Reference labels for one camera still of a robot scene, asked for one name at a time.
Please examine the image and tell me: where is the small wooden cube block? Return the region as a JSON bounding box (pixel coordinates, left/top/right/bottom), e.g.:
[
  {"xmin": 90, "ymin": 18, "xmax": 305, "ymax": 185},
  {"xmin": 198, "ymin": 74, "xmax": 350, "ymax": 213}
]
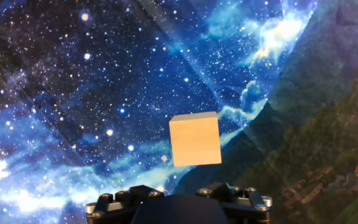
[{"xmin": 168, "ymin": 111, "xmax": 223, "ymax": 167}]

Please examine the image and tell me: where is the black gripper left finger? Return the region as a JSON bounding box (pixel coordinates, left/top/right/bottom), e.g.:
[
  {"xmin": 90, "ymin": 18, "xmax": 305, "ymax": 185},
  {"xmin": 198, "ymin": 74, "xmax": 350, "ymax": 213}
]
[{"xmin": 85, "ymin": 185, "xmax": 164, "ymax": 224}]

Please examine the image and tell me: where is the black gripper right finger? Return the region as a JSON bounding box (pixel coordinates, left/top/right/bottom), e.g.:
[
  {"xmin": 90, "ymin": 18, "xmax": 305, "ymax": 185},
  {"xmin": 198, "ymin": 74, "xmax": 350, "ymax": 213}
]
[{"xmin": 196, "ymin": 182, "xmax": 273, "ymax": 224}]

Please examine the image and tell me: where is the galaxy print tablecloth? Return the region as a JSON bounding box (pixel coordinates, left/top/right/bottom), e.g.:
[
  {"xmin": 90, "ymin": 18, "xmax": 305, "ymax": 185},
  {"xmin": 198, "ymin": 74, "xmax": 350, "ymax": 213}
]
[{"xmin": 0, "ymin": 0, "xmax": 358, "ymax": 224}]

